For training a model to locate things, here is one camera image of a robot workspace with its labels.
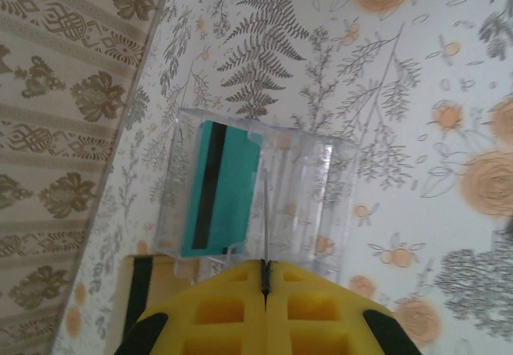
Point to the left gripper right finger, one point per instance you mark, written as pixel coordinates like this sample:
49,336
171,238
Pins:
312,331

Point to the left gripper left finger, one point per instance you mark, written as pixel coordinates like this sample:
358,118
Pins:
224,331

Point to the gold card with black stripe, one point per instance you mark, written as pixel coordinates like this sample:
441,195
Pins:
162,279

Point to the teal card with black stripe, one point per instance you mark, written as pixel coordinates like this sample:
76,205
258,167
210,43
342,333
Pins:
232,194
265,219

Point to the clear plastic box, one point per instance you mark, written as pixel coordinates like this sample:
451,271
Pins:
304,194

